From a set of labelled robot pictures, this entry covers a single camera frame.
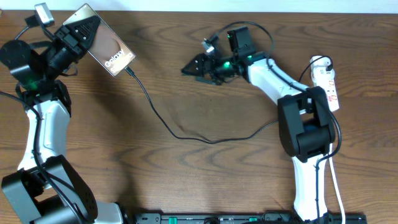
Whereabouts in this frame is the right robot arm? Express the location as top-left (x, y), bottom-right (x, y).
top-left (181, 26), bottom-right (335, 223)

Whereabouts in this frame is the white power strip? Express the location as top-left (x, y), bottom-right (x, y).
top-left (310, 55), bottom-right (340, 112)

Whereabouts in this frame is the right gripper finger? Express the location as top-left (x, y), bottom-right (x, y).
top-left (181, 53), bottom-right (206, 77)
top-left (195, 77), bottom-right (218, 85)

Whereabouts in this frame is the Samsung Galaxy smartphone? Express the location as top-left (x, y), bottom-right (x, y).
top-left (63, 4), bottom-right (136, 77)

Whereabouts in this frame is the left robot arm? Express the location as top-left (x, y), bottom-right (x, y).
top-left (1, 16), bottom-right (127, 223)

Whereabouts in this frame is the white USB charger plug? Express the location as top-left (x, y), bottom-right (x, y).
top-left (311, 57), bottom-right (335, 83)

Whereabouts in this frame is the black USB charging cable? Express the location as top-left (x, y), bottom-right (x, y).
top-left (124, 55), bottom-right (334, 145)

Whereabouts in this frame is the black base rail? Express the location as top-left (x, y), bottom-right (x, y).
top-left (133, 212), bottom-right (368, 224)

